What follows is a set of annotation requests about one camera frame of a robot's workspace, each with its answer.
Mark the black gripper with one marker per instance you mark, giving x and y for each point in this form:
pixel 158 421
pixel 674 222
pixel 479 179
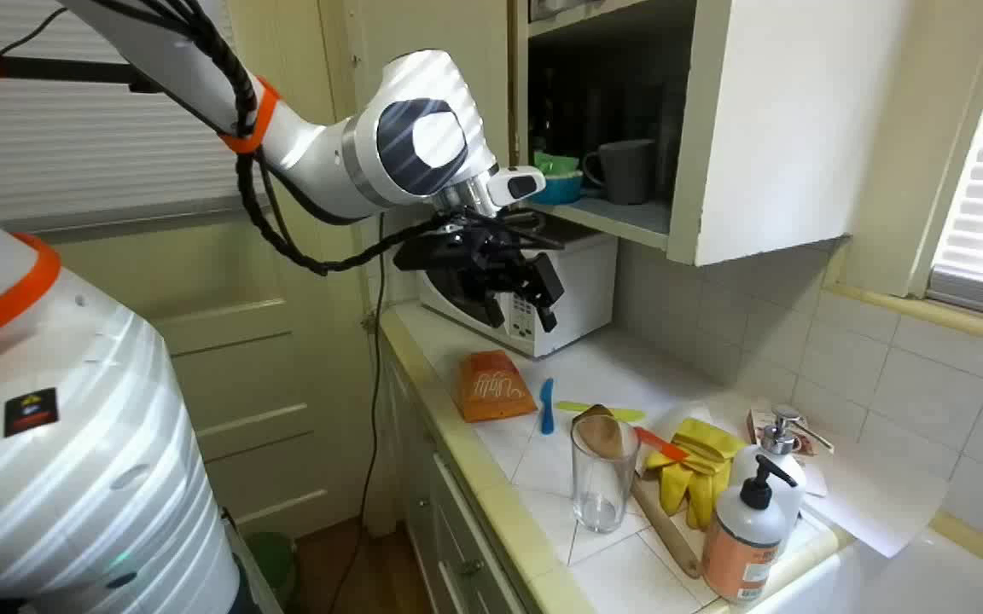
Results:
pixel 514 258

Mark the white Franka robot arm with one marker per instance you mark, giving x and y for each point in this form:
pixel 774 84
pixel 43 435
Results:
pixel 410 138

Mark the green plastic knife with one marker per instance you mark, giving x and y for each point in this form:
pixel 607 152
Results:
pixel 575 407

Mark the orange plastic knife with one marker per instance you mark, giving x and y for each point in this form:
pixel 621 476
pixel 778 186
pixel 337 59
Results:
pixel 659 444

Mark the clear glass cup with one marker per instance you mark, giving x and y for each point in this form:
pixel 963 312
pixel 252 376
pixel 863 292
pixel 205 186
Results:
pixel 602 488

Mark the white microwave oven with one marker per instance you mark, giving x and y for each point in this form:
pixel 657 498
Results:
pixel 577 292

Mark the blue bowl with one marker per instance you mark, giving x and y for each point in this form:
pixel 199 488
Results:
pixel 560 187

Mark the wooden spoon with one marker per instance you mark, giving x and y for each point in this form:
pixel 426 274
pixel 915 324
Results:
pixel 596 429

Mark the grey mug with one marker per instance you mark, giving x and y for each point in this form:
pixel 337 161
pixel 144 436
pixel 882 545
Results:
pixel 626 172

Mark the cream base cabinet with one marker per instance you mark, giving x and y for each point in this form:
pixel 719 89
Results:
pixel 451 545

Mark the cream panel door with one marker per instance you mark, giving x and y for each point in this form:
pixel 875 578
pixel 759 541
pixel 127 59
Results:
pixel 276 385

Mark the chrome faucet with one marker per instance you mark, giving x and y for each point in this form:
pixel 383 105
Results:
pixel 788 429

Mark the orange soap pump bottle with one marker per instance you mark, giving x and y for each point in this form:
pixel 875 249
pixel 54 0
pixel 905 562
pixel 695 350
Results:
pixel 743 551

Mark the green bin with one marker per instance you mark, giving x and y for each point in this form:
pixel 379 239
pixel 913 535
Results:
pixel 276 568

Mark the white roller blind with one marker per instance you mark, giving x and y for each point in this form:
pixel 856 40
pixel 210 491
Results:
pixel 71 148

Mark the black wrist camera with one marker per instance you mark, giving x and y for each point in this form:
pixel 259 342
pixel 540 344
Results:
pixel 429 254

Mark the black mount rod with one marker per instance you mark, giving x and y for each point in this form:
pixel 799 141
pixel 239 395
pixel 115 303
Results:
pixel 59 70

